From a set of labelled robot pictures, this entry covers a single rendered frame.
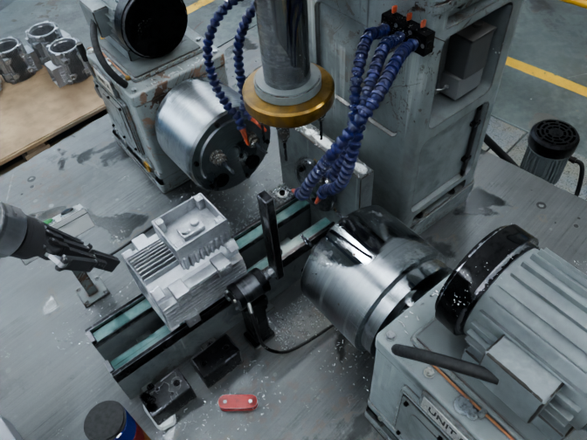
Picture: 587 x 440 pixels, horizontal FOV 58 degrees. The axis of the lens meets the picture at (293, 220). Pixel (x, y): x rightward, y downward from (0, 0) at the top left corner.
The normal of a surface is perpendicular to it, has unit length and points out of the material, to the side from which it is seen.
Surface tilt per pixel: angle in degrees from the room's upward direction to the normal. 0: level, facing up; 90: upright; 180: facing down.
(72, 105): 0
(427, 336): 0
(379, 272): 21
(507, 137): 0
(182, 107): 28
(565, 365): 50
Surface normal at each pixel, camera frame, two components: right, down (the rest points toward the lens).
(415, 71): -0.78, 0.51
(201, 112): -0.29, -0.46
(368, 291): -0.51, -0.22
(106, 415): -0.07, -0.64
